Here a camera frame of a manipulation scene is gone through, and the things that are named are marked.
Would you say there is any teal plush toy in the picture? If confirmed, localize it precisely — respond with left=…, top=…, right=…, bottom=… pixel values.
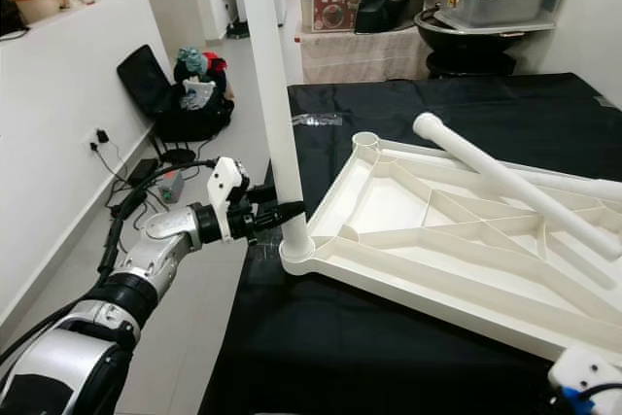
left=177, top=46, right=208, bottom=76

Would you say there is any flat clear plastic strip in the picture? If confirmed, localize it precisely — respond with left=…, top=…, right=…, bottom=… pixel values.
left=292, top=114, right=346, bottom=128

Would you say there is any open black suitcase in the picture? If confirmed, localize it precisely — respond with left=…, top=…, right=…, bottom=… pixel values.
left=117, top=44, right=236, bottom=144

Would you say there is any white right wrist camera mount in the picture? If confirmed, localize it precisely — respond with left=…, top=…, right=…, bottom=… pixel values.
left=549, top=345, right=622, bottom=415

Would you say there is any black cloth cover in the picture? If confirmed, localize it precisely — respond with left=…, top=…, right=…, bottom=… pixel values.
left=199, top=73, right=622, bottom=415

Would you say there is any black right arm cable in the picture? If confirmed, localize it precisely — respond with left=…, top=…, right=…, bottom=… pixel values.
left=578, top=381, right=622, bottom=401

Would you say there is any beige cloth covered table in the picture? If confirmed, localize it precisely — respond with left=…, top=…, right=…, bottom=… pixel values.
left=296, top=26, right=433, bottom=84

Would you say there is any black power strip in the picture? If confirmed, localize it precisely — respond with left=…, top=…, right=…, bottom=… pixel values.
left=112, top=187, right=147, bottom=217

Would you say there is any beige container orange lid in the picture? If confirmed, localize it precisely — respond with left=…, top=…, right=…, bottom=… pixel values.
left=10, top=0, right=64, bottom=25

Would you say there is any black wok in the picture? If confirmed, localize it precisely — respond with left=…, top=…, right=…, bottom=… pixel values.
left=413, top=9, right=550, bottom=78

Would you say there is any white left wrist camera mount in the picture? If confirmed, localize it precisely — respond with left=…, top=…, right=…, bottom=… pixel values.
left=204, top=156, right=249, bottom=244

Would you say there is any grey charger with red label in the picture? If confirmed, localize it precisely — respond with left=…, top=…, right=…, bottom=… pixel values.
left=155, top=170, right=186, bottom=204

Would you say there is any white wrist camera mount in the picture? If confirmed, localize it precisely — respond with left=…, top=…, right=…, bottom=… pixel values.
left=549, top=345, right=622, bottom=415
left=204, top=156, right=249, bottom=244

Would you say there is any wall socket with black plugs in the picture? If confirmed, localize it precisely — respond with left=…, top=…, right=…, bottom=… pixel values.
left=90, top=128, right=113, bottom=154

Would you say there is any white shelf board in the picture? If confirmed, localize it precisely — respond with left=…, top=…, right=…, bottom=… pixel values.
left=437, top=21, right=560, bottom=37

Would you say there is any white plastic bag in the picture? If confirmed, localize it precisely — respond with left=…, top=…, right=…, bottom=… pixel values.
left=180, top=77, right=217, bottom=113

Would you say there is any clear plastic storage box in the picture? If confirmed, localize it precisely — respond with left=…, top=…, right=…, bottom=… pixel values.
left=437, top=0, right=572, bottom=29

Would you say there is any flat black router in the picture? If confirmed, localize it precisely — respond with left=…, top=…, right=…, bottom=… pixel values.
left=160, top=148, right=198, bottom=165

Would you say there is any white plastic table leg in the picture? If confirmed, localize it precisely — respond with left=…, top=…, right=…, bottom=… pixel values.
left=411, top=112, right=622, bottom=262
left=238, top=0, right=314, bottom=262

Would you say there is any white plastic table top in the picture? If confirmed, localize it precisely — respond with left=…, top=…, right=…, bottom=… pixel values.
left=280, top=131, right=622, bottom=367

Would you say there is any black power adapter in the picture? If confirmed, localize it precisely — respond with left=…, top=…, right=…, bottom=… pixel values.
left=131, top=157, right=159, bottom=183

